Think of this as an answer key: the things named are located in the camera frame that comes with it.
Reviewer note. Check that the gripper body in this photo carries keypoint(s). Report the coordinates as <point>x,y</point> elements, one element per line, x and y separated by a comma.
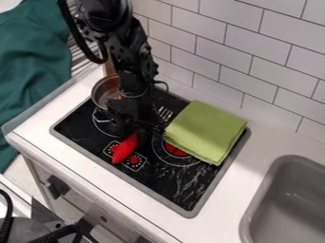
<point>133,110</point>

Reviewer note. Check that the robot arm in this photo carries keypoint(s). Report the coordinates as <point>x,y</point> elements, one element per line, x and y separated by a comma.
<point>127,41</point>

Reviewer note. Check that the green cloth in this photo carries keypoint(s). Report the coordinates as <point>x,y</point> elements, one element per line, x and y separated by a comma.
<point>205,131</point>

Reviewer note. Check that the teal cloth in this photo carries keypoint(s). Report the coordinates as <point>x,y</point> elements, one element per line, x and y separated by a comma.
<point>29,63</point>

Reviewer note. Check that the silver pot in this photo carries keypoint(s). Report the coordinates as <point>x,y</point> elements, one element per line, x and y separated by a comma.
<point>106,90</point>

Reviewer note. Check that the toy stove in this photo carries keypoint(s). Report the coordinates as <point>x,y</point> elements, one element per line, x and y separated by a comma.
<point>169,177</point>

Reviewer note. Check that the toy sink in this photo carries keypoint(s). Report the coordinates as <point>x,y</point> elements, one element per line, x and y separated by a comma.
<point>292,205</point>

